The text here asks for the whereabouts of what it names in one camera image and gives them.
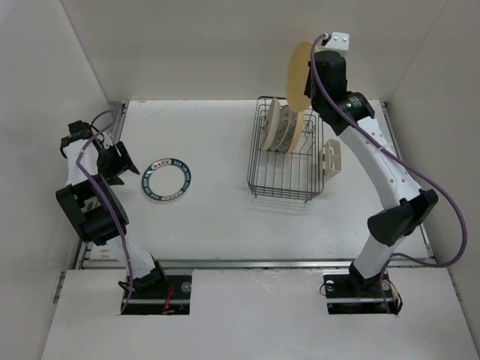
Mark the beige cutlery holder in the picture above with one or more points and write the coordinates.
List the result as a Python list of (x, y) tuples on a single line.
[(330, 160)]

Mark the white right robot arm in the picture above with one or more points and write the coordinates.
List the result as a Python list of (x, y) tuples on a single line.
[(405, 204)]

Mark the cream white plate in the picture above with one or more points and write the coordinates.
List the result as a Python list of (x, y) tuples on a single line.
[(271, 123)]

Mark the white plate dark patterned rim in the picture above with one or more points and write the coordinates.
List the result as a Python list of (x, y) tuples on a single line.
[(165, 180)]

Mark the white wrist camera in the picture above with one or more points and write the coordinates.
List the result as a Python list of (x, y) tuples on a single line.
[(338, 42), (106, 141)]

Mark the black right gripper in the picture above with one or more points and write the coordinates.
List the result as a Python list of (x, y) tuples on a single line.
[(307, 85)]

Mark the aluminium rail front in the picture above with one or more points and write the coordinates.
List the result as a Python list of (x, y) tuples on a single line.
[(186, 267)]

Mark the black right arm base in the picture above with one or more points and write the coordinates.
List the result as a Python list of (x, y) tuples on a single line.
[(343, 298)]

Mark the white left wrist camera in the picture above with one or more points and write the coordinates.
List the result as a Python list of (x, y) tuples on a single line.
[(106, 141)]

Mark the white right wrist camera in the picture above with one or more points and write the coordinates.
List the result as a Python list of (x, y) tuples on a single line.
[(338, 42)]

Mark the white patterned plate in rack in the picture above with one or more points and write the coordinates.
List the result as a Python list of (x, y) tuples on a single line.
[(285, 131)]

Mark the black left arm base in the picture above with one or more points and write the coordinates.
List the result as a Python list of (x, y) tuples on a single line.
[(170, 300)]

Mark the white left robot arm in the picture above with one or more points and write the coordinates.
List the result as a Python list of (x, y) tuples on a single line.
[(95, 212)]

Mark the grey wire dish rack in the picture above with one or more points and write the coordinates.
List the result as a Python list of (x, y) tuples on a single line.
[(293, 175)]

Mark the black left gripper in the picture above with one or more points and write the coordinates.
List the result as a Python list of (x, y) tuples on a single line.
[(119, 166)]

